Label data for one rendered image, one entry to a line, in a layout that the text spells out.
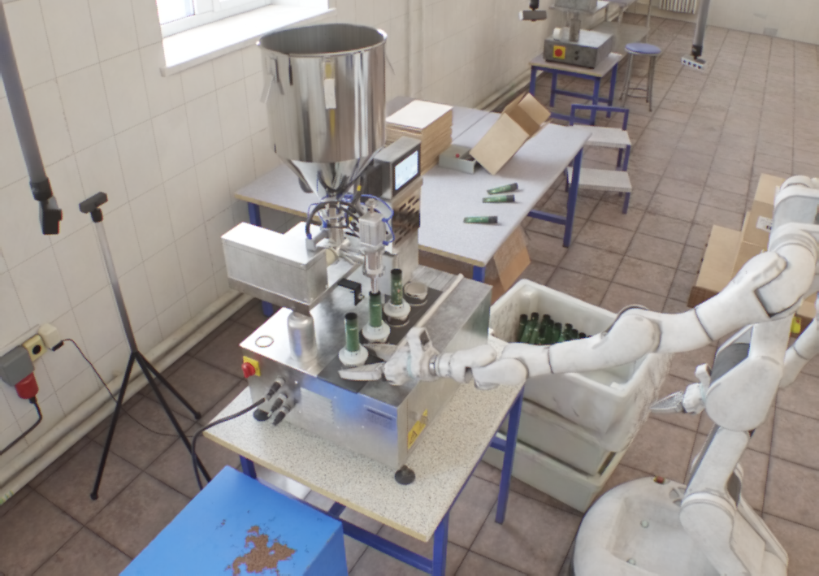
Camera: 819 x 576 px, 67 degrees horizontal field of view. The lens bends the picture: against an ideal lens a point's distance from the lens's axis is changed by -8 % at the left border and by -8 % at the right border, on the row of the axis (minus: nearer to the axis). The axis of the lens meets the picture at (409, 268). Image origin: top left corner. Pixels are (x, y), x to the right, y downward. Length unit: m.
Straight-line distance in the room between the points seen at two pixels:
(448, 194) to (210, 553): 1.94
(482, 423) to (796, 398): 2.00
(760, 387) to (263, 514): 1.34
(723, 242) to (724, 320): 3.04
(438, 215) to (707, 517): 1.69
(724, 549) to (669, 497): 0.40
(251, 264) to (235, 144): 1.79
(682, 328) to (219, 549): 1.30
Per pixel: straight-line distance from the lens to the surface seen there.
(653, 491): 2.42
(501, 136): 3.26
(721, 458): 1.92
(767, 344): 1.68
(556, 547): 2.66
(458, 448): 1.91
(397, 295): 1.80
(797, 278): 1.37
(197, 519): 2.01
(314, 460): 1.89
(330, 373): 1.71
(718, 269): 4.10
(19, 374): 2.83
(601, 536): 2.27
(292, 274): 1.60
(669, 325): 1.38
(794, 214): 1.66
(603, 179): 4.78
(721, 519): 2.02
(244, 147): 3.48
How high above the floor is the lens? 2.16
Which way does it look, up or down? 33 degrees down
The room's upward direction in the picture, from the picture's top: straight up
